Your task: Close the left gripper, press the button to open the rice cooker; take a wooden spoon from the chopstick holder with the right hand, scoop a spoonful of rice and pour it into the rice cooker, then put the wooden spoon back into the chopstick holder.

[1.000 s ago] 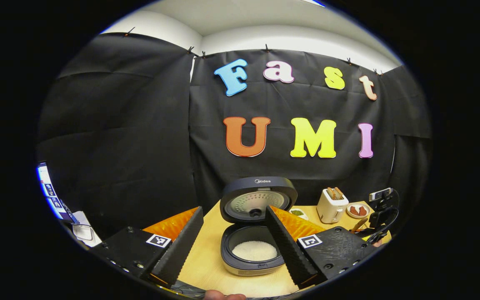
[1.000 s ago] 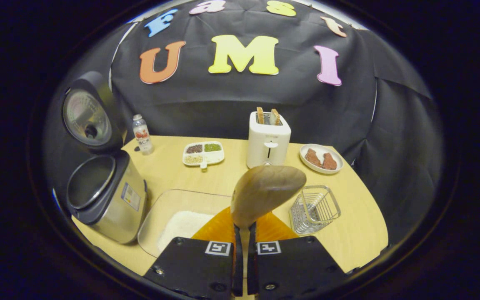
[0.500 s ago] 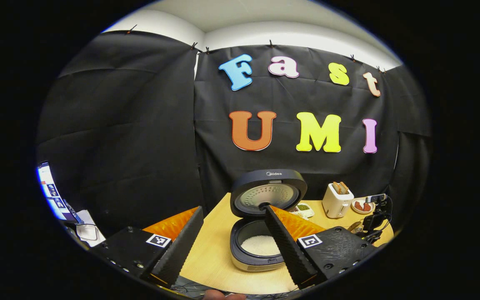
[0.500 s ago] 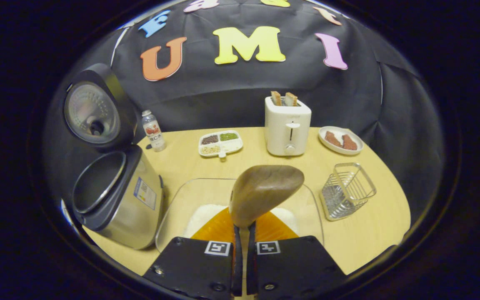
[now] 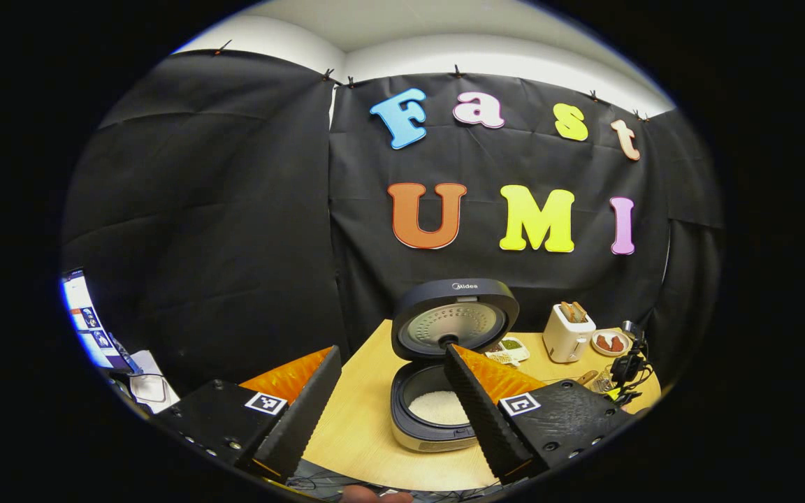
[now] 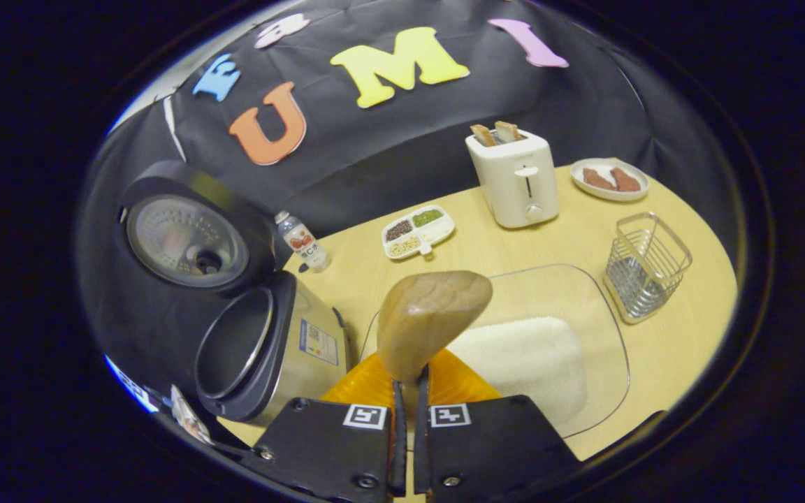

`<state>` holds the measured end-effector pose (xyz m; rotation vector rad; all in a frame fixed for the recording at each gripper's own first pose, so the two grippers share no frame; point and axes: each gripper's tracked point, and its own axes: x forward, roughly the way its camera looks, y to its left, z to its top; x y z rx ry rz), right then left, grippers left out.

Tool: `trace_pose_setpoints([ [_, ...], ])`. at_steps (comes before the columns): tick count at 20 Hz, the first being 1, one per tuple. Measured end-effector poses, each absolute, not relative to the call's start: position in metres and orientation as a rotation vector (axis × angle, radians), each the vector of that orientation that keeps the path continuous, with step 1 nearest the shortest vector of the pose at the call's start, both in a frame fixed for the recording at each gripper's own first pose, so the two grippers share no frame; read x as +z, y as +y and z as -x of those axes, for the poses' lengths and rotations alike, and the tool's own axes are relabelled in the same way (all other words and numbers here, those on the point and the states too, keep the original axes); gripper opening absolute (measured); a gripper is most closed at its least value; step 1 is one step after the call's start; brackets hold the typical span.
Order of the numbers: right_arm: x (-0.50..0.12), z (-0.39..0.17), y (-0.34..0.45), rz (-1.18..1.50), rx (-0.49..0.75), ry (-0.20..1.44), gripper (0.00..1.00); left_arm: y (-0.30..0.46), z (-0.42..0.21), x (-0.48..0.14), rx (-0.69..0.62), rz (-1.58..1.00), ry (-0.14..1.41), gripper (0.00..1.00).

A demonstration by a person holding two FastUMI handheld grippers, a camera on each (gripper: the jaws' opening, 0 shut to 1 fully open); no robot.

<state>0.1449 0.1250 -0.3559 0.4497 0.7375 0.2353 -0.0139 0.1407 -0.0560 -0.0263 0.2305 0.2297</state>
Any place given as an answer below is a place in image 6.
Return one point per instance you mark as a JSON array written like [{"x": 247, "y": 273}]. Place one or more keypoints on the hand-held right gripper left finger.
[{"x": 398, "y": 433}]

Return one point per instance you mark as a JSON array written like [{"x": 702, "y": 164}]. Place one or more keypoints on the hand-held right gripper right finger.
[{"x": 421, "y": 433}]

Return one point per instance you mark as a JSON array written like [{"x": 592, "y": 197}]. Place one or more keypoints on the wooden spoon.
[{"x": 434, "y": 314}]

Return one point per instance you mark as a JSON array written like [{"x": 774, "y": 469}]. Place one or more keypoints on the dark rice cooker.
[{"x": 235, "y": 349}]

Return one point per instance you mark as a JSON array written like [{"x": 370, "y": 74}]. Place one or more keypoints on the white divided grain dish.
[{"x": 418, "y": 232}]

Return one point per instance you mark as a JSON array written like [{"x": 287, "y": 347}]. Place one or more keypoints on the clear plastic tray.
[{"x": 570, "y": 293}]

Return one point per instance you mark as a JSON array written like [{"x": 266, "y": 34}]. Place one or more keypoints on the small red label bottle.
[{"x": 302, "y": 241}]

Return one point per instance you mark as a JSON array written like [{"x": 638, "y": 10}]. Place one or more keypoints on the white toaster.
[{"x": 514, "y": 188}]

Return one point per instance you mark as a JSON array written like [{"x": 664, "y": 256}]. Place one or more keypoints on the small white plate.
[{"x": 608, "y": 194}]

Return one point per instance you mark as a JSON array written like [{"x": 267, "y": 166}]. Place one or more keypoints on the toasted bread slice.
[
  {"x": 508, "y": 130},
  {"x": 483, "y": 135}
]

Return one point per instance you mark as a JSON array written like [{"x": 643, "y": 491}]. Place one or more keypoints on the brown meat piece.
[
  {"x": 626, "y": 180},
  {"x": 598, "y": 180}
]

